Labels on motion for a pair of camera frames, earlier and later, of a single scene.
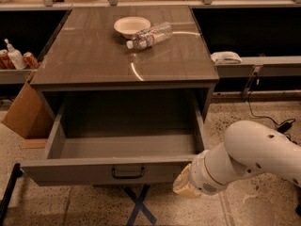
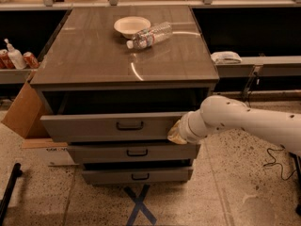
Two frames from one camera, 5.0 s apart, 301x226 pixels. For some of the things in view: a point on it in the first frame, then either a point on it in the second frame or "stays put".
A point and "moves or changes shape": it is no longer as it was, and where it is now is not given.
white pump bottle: [16, 56] stays put
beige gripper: [199, 173] -> [187, 128]
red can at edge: [6, 61] stays put
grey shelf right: [261, 66] stays put
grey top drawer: [119, 139] moves or changes shape
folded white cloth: [226, 57] stays put
